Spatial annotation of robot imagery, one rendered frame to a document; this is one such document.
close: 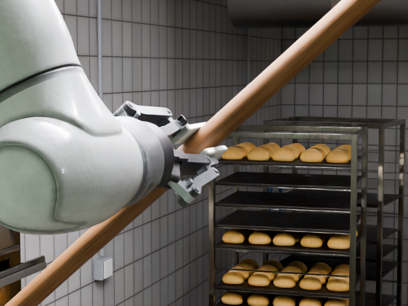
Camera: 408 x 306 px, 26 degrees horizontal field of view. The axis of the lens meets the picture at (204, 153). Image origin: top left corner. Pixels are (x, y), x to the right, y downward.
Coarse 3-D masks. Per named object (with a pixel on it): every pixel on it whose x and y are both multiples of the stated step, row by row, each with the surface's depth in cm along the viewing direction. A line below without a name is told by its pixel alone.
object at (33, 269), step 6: (36, 264) 284; (42, 264) 287; (0, 270) 288; (24, 270) 277; (30, 270) 280; (36, 270) 283; (6, 276) 268; (12, 276) 270; (18, 276) 273; (24, 276) 276; (0, 282) 264; (6, 282) 267; (12, 282) 270
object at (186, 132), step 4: (192, 124) 107; (196, 124) 108; (200, 124) 109; (184, 128) 105; (188, 128) 105; (192, 128) 106; (196, 128) 107; (180, 132) 105; (184, 132) 105; (188, 132) 106; (192, 132) 107; (176, 136) 105; (180, 136) 105; (184, 136) 106; (188, 136) 108; (172, 140) 106; (176, 140) 105; (180, 140) 106; (184, 140) 108
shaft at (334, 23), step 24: (360, 0) 99; (336, 24) 100; (288, 48) 103; (312, 48) 101; (264, 72) 104; (288, 72) 103; (240, 96) 105; (264, 96) 104; (216, 120) 106; (240, 120) 106; (192, 144) 107; (216, 144) 107; (120, 216) 112; (96, 240) 113; (72, 264) 115; (24, 288) 118; (48, 288) 117
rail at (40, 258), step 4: (40, 256) 287; (44, 256) 289; (28, 260) 281; (32, 260) 282; (36, 260) 284; (40, 260) 286; (44, 260) 289; (20, 264) 276; (24, 264) 278; (28, 264) 279; (32, 264) 282; (8, 268) 270; (12, 268) 271; (16, 268) 273; (20, 268) 275; (24, 268) 277; (0, 272) 265; (4, 272) 267; (8, 272) 269; (12, 272) 271; (0, 276) 264; (4, 276) 267
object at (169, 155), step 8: (152, 128) 90; (160, 136) 90; (168, 144) 90; (168, 152) 90; (168, 160) 90; (168, 168) 90; (176, 168) 95; (168, 176) 91; (176, 176) 93; (160, 184) 91
